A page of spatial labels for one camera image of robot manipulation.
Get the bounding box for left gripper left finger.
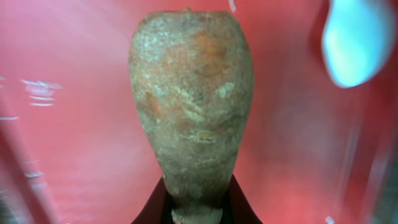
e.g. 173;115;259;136
131;178;174;224

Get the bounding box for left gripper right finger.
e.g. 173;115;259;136
220;175;262;224

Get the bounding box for white plastic spoon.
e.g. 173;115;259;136
321;0;397;88

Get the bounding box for red plastic tray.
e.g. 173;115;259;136
1;0;397;223

